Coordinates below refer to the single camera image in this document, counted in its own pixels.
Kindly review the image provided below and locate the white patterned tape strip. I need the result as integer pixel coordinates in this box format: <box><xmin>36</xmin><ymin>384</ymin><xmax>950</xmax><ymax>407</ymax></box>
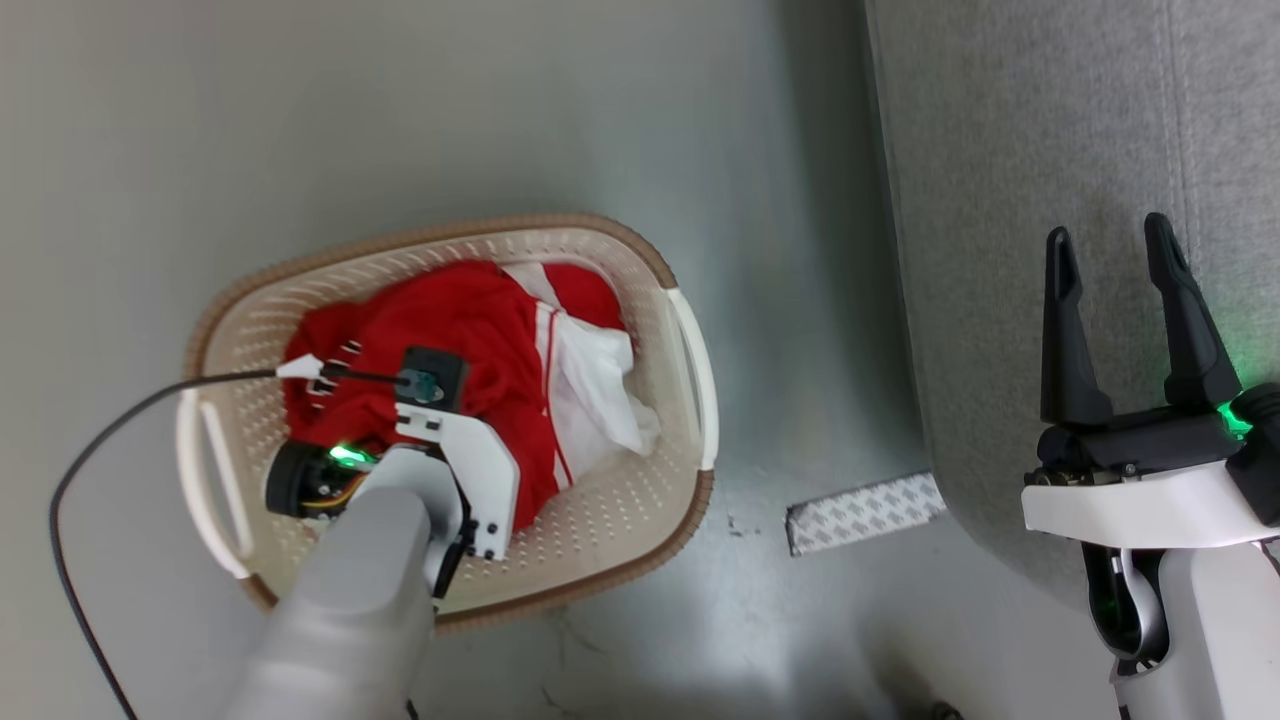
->
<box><xmin>785</xmin><ymin>472</ymin><xmax>948</xmax><ymax>557</ymax></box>

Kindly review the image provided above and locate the thin black cable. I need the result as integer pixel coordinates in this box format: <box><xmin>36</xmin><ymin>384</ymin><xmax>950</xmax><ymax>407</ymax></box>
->
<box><xmin>50</xmin><ymin>366</ymin><xmax>413</xmax><ymax>720</ymax></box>

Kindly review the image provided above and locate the cream perforated laundry basket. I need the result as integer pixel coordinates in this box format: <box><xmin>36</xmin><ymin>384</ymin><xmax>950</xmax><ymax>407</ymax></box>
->
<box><xmin>175</xmin><ymin>212</ymin><xmax>721</xmax><ymax>636</ymax></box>

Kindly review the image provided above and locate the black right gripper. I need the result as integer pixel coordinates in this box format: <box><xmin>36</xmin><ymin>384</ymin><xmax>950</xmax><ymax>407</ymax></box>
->
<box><xmin>1030</xmin><ymin>212</ymin><xmax>1280</xmax><ymax>527</ymax></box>

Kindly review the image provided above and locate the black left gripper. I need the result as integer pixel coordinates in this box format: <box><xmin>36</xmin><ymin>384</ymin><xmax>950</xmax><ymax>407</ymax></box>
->
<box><xmin>264</xmin><ymin>440</ymin><xmax>378</xmax><ymax>521</ymax></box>

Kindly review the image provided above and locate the red and white garment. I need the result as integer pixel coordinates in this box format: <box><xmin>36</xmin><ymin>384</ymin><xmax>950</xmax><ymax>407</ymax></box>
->
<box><xmin>278</xmin><ymin>260</ymin><xmax>663</xmax><ymax>533</ymax></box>

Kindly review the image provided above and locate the grey fabric sofa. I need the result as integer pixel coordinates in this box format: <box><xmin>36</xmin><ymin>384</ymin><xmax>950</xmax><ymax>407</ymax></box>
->
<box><xmin>865</xmin><ymin>0</ymin><xmax>1280</xmax><ymax>621</ymax></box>

